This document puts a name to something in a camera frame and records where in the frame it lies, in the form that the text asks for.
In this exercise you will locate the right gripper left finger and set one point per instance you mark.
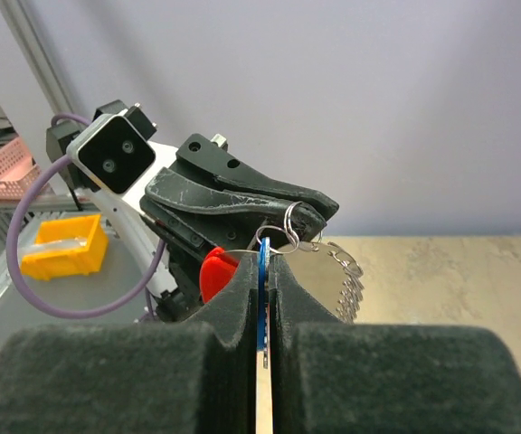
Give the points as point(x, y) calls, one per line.
point(197, 376)

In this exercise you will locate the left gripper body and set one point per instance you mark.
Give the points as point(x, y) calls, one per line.
point(187, 231)

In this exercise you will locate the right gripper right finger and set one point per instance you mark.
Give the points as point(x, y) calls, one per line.
point(332, 377)

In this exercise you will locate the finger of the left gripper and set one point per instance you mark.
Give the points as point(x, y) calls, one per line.
point(211, 158)
point(242, 214)

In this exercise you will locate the blue key tag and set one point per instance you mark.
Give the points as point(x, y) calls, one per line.
point(262, 322)

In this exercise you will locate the small silver split rings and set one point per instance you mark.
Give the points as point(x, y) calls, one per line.
point(287, 226)

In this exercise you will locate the yellow plastic bin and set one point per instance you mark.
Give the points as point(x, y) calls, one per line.
point(65, 247)

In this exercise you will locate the pink plastic basket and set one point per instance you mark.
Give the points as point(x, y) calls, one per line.
point(17, 170)

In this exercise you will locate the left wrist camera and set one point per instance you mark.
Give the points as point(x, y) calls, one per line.
point(113, 151)

